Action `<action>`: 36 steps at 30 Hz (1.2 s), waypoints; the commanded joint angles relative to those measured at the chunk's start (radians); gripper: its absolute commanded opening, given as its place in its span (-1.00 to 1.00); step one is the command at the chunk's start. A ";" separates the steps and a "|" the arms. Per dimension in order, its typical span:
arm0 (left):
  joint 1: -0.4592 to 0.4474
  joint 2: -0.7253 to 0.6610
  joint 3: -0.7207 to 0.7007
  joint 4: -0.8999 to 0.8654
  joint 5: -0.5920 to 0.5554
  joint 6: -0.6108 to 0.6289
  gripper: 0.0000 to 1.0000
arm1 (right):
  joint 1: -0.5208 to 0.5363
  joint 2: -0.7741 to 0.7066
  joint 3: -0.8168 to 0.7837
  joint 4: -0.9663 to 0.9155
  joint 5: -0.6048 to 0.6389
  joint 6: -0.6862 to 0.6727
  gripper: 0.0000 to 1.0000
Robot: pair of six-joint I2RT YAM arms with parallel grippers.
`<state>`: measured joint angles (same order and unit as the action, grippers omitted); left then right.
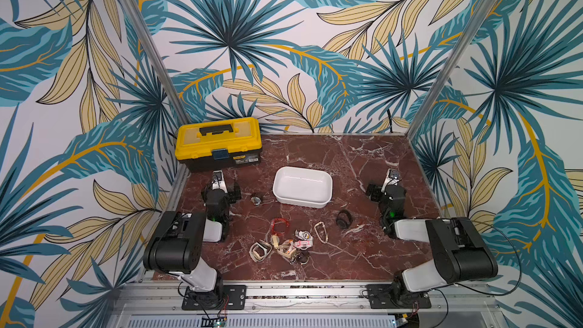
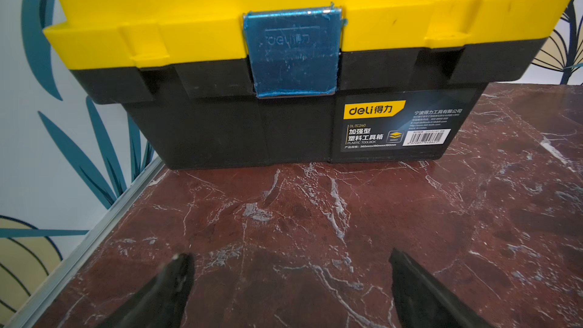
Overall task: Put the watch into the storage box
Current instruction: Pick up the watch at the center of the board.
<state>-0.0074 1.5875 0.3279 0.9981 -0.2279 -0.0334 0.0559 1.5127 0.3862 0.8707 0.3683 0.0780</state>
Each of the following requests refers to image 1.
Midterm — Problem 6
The rose gold brown-strap watch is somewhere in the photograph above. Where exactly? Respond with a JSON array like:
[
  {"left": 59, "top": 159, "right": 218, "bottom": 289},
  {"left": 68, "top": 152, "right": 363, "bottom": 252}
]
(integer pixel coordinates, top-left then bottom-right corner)
[{"left": 250, "top": 194, "right": 263, "bottom": 206}]

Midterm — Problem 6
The cream square-face watch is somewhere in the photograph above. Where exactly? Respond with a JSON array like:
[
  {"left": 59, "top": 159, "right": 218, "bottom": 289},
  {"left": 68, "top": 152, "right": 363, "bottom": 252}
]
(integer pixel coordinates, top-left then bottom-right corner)
[{"left": 314, "top": 221, "right": 329, "bottom": 244}]

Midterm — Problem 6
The dark brown leather watch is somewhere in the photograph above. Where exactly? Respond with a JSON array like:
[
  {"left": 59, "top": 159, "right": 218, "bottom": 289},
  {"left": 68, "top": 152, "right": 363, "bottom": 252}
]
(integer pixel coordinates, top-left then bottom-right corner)
[{"left": 294, "top": 251, "right": 310, "bottom": 265}]

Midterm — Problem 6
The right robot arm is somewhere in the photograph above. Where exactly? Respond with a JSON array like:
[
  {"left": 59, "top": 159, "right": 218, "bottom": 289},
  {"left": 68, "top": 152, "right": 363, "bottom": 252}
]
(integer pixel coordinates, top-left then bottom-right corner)
[{"left": 366, "top": 184, "right": 498, "bottom": 309}]

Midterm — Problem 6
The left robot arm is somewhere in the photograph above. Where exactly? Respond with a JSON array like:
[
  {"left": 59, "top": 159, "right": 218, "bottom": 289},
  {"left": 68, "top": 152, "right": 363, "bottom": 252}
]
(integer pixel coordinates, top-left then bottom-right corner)
[{"left": 143, "top": 184, "right": 241, "bottom": 311}]

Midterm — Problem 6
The white plastic storage box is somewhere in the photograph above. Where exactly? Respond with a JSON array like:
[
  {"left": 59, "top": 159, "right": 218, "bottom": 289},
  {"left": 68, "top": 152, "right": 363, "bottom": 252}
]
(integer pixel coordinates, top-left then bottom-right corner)
[{"left": 273, "top": 166, "right": 333, "bottom": 209}]

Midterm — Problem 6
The pink white watch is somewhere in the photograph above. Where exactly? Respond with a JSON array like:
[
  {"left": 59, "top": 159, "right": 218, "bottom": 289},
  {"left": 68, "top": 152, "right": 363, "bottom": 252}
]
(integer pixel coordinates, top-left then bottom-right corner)
[{"left": 293, "top": 230, "right": 314, "bottom": 251}]

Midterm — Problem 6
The yellow and black toolbox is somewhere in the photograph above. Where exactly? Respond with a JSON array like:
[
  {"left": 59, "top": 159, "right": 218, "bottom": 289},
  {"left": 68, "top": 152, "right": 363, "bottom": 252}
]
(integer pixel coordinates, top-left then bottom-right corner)
[{"left": 175, "top": 117, "right": 263, "bottom": 173}]

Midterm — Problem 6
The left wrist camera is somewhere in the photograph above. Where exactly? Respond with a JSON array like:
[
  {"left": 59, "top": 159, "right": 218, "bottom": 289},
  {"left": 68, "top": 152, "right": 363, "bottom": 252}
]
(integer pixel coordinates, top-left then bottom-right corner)
[{"left": 211, "top": 170, "right": 228, "bottom": 193}]

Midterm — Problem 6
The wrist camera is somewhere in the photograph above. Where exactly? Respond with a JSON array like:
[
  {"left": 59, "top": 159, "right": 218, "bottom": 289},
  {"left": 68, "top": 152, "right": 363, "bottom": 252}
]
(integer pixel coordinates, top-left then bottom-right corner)
[
  {"left": 381, "top": 169, "right": 401, "bottom": 192},
  {"left": 211, "top": 170, "right": 228, "bottom": 193}
]

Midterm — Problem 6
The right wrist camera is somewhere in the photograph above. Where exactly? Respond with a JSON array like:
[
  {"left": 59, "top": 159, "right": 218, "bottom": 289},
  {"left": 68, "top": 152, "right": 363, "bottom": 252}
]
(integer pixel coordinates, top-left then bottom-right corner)
[{"left": 381, "top": 169, "right": 401, "bottom": 192}]

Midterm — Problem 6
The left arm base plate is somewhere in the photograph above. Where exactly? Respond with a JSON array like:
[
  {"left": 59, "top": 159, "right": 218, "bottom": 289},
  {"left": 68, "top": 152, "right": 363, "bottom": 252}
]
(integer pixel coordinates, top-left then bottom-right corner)
[{"left": 182, "top": 285, "right": 247, "bottom": 311}]

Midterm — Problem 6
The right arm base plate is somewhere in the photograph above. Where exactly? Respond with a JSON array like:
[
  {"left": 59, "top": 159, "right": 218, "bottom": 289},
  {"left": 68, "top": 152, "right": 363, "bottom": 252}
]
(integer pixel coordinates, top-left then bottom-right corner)
[{"left": 365, "top": 284, "right": 431, "bottom": 310}]

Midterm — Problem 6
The aluminium front rail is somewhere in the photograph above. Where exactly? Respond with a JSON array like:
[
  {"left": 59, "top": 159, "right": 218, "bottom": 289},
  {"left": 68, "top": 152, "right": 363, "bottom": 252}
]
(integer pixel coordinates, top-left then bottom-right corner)
[{"left": 107, "top": 280, "right": 508, "bottom": 327}]

